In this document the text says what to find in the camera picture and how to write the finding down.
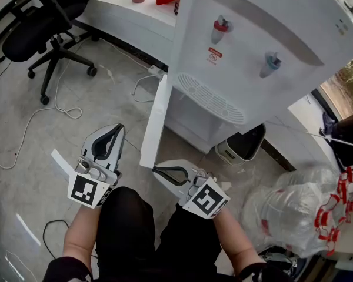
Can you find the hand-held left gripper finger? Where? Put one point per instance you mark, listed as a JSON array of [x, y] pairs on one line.
[[119, 151], [86, 145]]

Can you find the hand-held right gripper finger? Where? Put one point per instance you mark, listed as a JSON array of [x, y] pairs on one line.
[[173, 188], [188, 164]]

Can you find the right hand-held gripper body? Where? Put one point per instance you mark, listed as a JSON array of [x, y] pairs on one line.
[[207, 200]]

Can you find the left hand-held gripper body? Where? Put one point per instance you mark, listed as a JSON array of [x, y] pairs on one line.
[[82, 189]]

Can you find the white water dispenser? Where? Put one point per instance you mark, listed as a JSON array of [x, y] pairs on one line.
[[253, 54]]

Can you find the person's right forearm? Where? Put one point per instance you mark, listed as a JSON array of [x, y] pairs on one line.
[[238, 239]]

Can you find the person's left forearm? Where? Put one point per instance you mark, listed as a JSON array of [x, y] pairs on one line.
[[81, 236]]

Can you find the person's dark clothing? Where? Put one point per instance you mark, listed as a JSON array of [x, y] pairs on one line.
[[126, 231]]

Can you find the clear bag of empty bottles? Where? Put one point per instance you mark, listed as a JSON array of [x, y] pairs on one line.
[[282, 210]]

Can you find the white power strip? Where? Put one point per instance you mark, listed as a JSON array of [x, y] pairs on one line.
[[156, 71]]

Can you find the black patterned device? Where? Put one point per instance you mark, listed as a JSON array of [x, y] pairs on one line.
[[279, 263]]

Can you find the black office chair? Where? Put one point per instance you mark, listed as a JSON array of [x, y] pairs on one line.
[[38, 28]]

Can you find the thin white rod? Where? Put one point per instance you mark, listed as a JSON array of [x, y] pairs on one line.
[[335, 140]]

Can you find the white window ledge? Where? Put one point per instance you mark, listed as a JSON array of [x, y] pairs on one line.
[[120, 7]]

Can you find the dark grey cloth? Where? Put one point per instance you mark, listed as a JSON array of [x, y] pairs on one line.
[[327, 122]]

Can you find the black backpack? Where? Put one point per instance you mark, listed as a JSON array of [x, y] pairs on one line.
[[350, 140]]

